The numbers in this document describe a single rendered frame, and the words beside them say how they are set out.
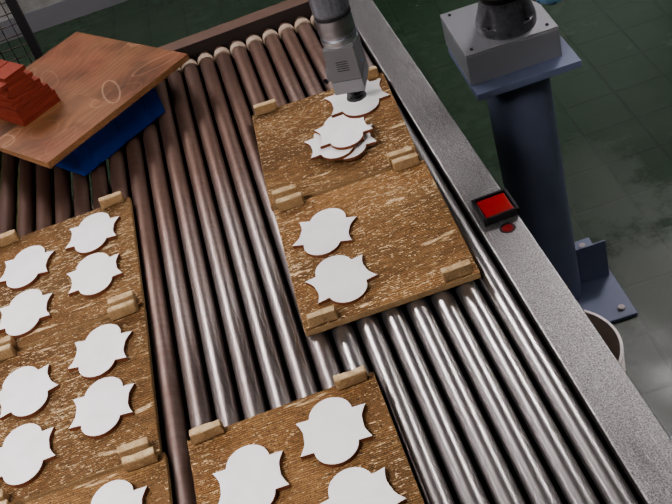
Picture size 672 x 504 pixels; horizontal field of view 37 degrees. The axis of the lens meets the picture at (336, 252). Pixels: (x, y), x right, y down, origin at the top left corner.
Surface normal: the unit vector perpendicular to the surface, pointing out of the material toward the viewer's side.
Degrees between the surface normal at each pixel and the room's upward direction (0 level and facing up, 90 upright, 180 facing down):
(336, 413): 0
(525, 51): 90
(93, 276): 0
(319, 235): 0
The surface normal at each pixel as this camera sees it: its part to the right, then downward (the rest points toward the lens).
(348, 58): -0.11, 0.66
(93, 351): -0.26, -0.74
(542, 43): 0.18, 0.59
